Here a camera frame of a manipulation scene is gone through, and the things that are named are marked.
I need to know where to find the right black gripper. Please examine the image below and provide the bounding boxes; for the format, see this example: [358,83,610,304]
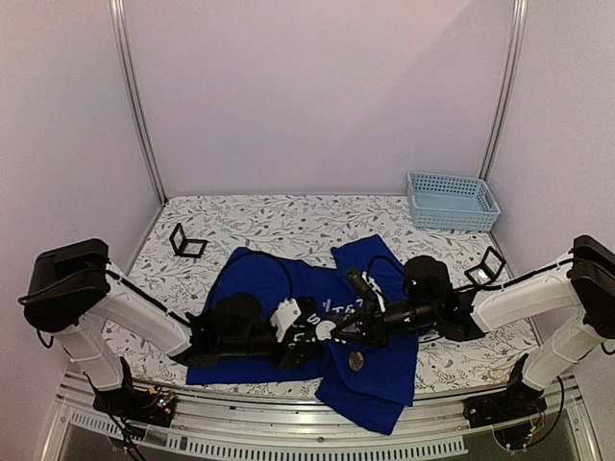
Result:
[331,299,439,351]

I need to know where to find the blue printed t-shirt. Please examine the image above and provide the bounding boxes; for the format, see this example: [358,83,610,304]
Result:
[186,235,418,435]

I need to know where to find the round yellow blue brooch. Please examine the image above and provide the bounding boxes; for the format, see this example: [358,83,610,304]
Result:
[348,351,364,373]

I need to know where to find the round light blue brooch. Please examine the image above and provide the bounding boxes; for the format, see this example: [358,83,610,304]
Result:
[314,320,336,341]

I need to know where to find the black brooch box yellow brooch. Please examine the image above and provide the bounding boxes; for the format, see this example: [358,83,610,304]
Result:
[169,223,209,258]

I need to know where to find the black brooch box silver brooch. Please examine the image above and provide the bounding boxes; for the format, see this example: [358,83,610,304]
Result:
[464,246,505,287]

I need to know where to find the light blue plastic basket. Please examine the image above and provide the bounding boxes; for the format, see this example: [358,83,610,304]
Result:
[406,172,501,232]

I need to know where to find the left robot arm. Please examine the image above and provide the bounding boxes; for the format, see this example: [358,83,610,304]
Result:
[18,238,319,417]

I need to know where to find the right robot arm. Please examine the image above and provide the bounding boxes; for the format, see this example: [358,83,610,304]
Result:
[331,235,614,419]

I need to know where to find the floral patterned tablecloth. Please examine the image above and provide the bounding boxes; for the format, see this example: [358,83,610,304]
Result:
[129,195,537,395]

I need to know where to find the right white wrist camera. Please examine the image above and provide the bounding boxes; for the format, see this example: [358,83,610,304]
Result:
[345,267,385,313]

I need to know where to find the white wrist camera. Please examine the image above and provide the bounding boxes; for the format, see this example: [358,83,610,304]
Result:
[345,267,385,313]
[269,297,321,343]

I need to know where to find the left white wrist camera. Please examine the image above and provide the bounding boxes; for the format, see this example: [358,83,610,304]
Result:
[269,297,321,343]

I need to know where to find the right black cable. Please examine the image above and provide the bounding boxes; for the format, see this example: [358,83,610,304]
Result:
[364,254,407,284]

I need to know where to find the black cable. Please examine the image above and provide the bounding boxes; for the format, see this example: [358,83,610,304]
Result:
[204,252,295,318]
[364,254,407,284]

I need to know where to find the left black cable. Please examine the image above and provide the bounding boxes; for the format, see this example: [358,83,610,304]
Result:
[204,252,295,318]

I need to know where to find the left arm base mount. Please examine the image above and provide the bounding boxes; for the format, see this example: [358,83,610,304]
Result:
[93,357,177,427]

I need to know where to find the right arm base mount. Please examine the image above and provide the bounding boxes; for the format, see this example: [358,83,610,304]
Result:
[463,353,547,451]

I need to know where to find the left aluminium frame post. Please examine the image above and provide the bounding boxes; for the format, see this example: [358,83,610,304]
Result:
[109,0,168,206]

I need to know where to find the aluminium frame post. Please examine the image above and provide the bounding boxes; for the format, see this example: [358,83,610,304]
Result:
[479,0,529,182]
[109,0,168,206]

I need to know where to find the right aluminium frame post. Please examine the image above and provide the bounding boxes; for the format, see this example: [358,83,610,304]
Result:
[479,0,529,182]

